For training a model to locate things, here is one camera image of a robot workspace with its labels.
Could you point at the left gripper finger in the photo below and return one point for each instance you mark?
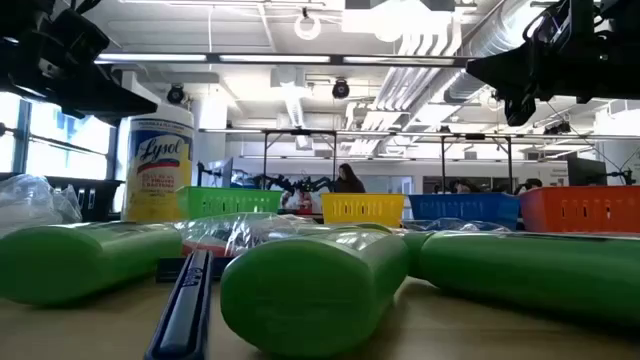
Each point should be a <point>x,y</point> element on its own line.
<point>100,112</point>
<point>105,87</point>

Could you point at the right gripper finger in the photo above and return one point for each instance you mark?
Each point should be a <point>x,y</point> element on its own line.
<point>520,110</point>
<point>515,67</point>

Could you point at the black plastic basket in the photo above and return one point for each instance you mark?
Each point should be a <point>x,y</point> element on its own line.
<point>95,197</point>

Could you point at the clear plastic bag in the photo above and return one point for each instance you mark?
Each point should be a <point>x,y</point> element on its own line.
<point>30,202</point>

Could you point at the purple toothbrush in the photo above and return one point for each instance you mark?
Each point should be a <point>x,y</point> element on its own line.
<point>450,225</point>

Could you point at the green plastic basket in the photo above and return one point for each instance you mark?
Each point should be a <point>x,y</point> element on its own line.
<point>225,201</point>

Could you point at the plastic packet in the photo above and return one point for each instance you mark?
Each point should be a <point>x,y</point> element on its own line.
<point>210,248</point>

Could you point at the blue plastic razor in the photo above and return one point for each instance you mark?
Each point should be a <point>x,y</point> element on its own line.
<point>185,310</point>

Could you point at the black background robot arm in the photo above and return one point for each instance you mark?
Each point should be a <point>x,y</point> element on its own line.
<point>295,184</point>

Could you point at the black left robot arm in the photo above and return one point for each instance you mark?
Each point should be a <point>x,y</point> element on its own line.
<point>20,17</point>

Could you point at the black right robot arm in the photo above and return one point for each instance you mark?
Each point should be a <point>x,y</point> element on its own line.
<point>622,15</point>

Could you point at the black ceiling spotlight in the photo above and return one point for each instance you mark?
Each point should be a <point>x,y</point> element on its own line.
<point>175,95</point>
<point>341,90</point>

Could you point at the person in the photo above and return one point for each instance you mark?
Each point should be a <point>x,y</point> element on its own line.
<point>462,187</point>
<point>348,182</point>
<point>530,186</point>

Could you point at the Lysol wipes canister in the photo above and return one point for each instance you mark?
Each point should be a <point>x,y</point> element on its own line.
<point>157,165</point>

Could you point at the black monitor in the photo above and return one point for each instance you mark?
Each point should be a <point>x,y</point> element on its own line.
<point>587,172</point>

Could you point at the blue plastic basket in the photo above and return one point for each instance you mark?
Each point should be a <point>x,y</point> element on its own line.
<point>465,206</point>

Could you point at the black overhead light bar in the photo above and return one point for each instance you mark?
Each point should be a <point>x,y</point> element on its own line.
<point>212,58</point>

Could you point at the orange plastic basket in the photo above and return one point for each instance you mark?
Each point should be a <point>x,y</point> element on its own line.
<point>580,207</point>

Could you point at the white ceiling light fixture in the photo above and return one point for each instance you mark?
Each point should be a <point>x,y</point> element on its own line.
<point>395,20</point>

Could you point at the grey monitor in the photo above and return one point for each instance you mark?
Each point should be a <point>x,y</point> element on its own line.
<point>222,172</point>

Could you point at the yellow plastic basket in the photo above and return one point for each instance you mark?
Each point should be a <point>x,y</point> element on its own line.
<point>362,207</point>

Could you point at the black hanging camera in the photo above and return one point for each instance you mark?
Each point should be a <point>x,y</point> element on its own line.
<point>557,128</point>

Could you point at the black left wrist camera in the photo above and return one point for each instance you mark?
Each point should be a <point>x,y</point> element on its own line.
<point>82,37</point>

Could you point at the black background rig frame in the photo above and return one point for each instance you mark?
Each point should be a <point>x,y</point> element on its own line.
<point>443,165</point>
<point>265,160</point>

